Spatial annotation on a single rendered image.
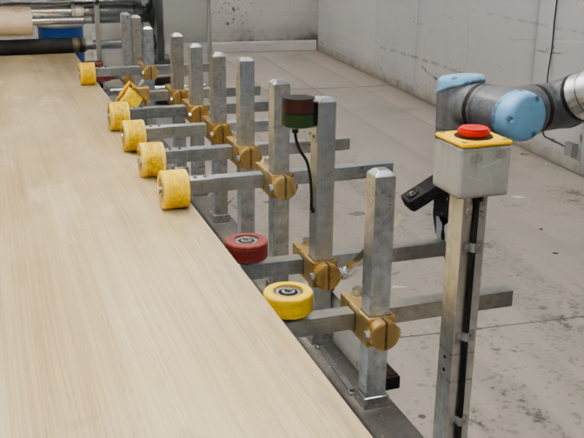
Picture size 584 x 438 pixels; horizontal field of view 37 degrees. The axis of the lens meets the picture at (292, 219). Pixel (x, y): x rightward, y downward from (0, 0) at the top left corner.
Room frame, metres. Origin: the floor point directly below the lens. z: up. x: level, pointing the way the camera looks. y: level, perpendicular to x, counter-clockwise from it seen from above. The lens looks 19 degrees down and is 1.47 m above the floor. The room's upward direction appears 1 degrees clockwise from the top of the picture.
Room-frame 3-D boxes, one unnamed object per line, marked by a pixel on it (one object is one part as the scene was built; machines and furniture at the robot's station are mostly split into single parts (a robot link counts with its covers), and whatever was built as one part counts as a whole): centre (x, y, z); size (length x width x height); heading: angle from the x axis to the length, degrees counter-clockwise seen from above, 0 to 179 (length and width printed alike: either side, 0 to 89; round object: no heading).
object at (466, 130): (1.06, -0.22, 1.22); 0.04 x 0.04 x 0.02
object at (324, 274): (1.57, -0.04, 0.85); 0.13 x 0.06 x 0.05; 19
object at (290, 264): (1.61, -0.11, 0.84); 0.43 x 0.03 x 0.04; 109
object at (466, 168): (1.06, -0.22, 1.18); 0.07 x 0.07 x 0.08; 19
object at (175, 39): (2.73, 0.36, 0.90); 0.03 x 0.03 x 0.48; 19
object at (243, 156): (2.04, 0.12, 0.95); 0.13 x 0.06 x 0.05; 19
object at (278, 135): (1.78, 0.03, 0.93); 0.03 x 0.03 x 0.48; 19
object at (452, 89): (1.68, -0.32, 1.14); 0.10 x 0.09 x 0.12; 33
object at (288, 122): (1.53, -0.01, 1.14); 0.06 x 0.06 x 0.02
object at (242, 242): (1.54, 0.08, 0.85); 0.08 x 0.08 x 0.11
